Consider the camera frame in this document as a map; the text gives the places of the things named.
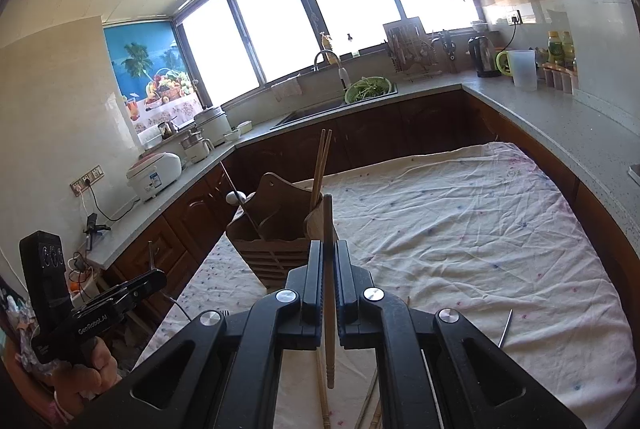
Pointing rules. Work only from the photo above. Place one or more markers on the wooden chopstick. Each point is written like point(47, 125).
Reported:
point(322, 156)
point(329, 309)

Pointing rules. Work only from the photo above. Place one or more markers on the white rice cooker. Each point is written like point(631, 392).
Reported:
point(153, 173)

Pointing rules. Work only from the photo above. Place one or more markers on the wooden utensil holder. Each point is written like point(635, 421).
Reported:
point(281, 212)

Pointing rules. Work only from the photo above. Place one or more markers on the dish soap bottle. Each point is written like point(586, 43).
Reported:
point(326, 41)

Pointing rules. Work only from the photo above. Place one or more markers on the hanging dish cloth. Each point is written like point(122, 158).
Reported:
point(288, 88)

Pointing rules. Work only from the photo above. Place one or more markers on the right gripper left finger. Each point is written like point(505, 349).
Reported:
point(219, 371)

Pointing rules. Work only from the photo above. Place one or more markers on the large white cooker pot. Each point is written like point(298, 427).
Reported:
point(214, 124)

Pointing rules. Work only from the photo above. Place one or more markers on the white dotted tablecloth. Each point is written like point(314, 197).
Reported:
point(483, 230)

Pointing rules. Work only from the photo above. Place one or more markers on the green vegetable colander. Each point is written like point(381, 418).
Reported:
point(367, 88)

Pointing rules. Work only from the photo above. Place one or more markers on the steel chopstick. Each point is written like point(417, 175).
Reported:
point(505, 329)

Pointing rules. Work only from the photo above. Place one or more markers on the person left hand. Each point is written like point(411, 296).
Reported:
point(72, 382)

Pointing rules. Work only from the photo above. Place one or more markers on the long steel spoon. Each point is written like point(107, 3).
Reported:
point(241, 203)

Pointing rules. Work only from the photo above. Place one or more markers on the knife block rack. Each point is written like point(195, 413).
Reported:
point(410, 47)

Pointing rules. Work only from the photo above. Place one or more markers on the kitchen faucet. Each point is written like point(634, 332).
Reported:
point(330, 57)

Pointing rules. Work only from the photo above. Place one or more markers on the beach fruit poster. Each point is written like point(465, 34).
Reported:
point(152, 77)

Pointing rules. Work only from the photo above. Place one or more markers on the translucent plastic pitcher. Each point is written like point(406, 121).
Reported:
point(522, 64)

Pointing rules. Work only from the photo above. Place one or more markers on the small white electric pot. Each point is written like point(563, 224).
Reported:
point(196, 147)

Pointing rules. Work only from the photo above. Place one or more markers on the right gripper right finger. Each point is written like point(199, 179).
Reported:
point(437, 370)

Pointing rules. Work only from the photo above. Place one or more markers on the wall power socket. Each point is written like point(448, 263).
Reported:
point(82, 184)

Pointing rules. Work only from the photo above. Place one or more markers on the green tea bottle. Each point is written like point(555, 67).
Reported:
point(555, 49)

